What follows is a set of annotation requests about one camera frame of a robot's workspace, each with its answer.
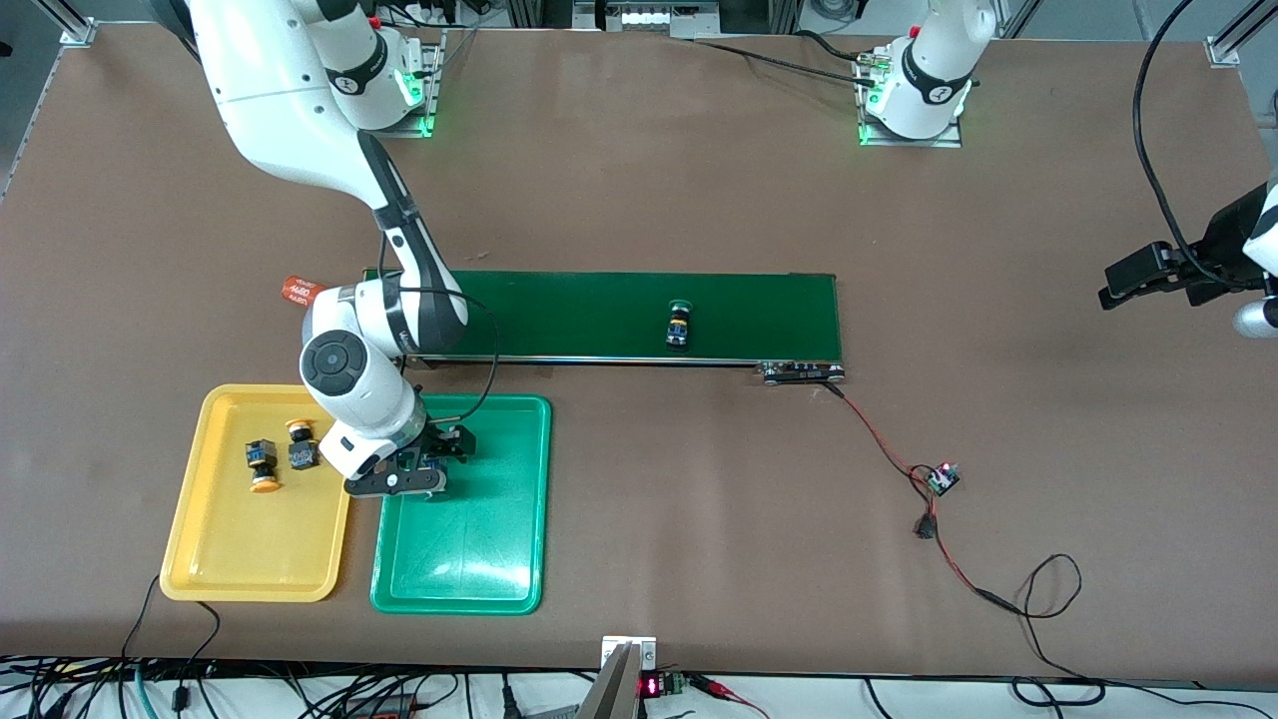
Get black looped power cable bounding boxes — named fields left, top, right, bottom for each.
left=1013, top=554, right=1278, bottom=712

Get silver device with lights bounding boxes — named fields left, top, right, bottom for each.
left=574, top=0, right=722, bottom=39

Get aluminium frame profile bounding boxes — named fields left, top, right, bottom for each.
left=35, top=0, right=99, bottom=47
left=1205, top=0, right=1278, bottom=69

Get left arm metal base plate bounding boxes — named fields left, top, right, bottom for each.
left=857, top=55, right=964, bottom=149

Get yellow plastic tray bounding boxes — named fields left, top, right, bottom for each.
left=160, top=383, right=366, bottom=603

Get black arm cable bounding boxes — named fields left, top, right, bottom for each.
left=399, top=288, right=500, bottom=425
left=1133, top=0, right=1234, bottom=286

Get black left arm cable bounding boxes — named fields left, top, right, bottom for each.
left=1133, top=0, right=1234, bottom=286

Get thin black table cable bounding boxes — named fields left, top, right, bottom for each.
left=120, top=574, right=163, bottom=660
left=175, top=599, right=223, bottom=712

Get green conveyor belt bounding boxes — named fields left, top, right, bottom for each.
left=347, top=267, right=847, bottom=387

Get tangled black floor cables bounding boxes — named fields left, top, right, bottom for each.
left=0, top=654, right=600, bottom=719

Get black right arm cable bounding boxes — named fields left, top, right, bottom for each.
left=399, top=288, right=500, bottom=425

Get red black twin wire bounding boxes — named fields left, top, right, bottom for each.
left=824, top=382, right=1019, bottom=612

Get green plastic tray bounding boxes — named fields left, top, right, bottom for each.
left=369, top=393, right=553, bottom=616

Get yellow mushroom push button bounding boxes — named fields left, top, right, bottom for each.
left=245, top=437, right=283, bottom=494
left=285, top=418, right=320, bottom=472

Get black base power cable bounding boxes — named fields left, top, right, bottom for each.
left=694, top=30, right=880, bottom=91

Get grey metal stand bracket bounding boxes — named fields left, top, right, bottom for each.
left=577, top=635, right=660, bottom=719

